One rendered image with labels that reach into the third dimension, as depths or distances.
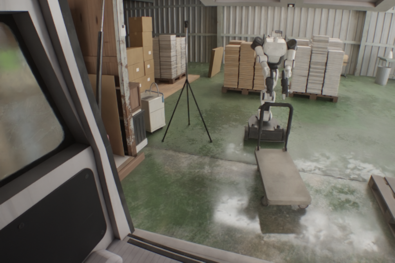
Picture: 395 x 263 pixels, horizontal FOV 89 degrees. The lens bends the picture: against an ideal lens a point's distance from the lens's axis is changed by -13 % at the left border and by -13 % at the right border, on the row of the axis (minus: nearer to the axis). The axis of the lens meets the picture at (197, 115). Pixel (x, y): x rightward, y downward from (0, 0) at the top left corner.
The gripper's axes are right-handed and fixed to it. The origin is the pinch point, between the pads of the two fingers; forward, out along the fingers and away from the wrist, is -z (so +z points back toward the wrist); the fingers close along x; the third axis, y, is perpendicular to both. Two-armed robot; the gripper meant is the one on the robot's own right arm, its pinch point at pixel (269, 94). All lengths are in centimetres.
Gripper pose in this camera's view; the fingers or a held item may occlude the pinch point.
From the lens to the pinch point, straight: 252.2
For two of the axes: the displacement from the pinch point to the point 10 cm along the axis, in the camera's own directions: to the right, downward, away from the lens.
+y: 10.0, 0.3, -0.9
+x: -0.8, -1.5, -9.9
